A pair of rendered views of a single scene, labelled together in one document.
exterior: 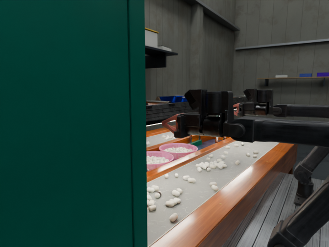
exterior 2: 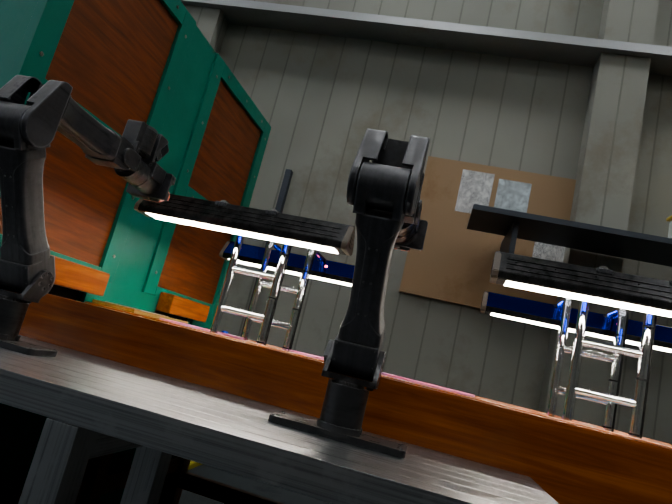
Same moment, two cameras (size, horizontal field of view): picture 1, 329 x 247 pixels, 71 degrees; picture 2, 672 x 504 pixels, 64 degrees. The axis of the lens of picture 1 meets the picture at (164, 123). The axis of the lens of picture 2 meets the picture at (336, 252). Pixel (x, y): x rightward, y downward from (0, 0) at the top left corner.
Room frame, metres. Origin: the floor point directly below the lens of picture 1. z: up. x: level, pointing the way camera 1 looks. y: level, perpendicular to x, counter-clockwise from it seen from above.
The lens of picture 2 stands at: (0.63, -1.38, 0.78)
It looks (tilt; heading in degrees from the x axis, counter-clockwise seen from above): 11 degrees up; 67
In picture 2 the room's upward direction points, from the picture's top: 14 degrees clockwise
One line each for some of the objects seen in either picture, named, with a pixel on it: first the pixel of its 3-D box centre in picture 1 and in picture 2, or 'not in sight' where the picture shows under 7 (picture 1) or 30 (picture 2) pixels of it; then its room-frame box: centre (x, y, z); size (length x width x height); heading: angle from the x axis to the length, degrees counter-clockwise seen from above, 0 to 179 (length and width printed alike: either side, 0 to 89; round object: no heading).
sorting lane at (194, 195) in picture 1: (216, 167); not in sight; (1.24, -0.29, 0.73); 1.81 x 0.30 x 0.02; 142
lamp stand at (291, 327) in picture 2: not in sight; (282, 308); (1.24, 0.40, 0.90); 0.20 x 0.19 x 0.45; 142
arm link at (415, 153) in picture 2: (309, 117); (392, 197); (1.02, -0.65, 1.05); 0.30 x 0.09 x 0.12; 55
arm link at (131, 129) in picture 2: (226, 112); (128, 145); (0.61, -0.17, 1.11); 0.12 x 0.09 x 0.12; 55
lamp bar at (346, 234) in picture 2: (158, 112); (242, 219); (0.94, 0.03, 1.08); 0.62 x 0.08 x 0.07; 142
